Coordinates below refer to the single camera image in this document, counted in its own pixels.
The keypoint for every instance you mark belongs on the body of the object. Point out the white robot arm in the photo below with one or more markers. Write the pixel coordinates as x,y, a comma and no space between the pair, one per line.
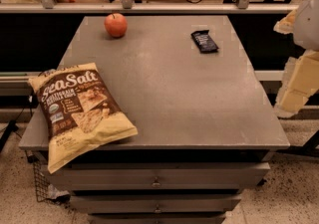
300,79

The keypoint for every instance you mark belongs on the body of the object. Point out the brown sea salt chip bag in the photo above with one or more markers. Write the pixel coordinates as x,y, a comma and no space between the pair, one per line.
81,113

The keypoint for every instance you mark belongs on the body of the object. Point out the grey drawer cabinet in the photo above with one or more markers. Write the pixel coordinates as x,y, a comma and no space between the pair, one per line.
188,107

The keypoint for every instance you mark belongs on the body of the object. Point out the dark blue snack bar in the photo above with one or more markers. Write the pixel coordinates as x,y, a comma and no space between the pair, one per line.
204,42

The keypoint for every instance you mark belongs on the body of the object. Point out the red apple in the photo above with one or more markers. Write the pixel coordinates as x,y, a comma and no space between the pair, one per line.
116,25

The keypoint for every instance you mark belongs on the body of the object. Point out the top grey drawer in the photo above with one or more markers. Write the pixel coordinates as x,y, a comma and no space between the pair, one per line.
153,176

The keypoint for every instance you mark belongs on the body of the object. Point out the grey drawer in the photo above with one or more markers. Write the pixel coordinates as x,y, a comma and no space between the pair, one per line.
157,218
161,203
153,176

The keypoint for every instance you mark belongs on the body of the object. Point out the middle grey drawer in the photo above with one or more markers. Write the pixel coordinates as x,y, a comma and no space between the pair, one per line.
161,203

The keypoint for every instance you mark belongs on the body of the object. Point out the bottom grey drawer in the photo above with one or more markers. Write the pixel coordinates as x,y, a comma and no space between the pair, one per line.
157,218

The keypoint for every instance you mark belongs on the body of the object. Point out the wire mesh basket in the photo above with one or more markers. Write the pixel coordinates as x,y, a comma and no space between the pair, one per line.
41,183

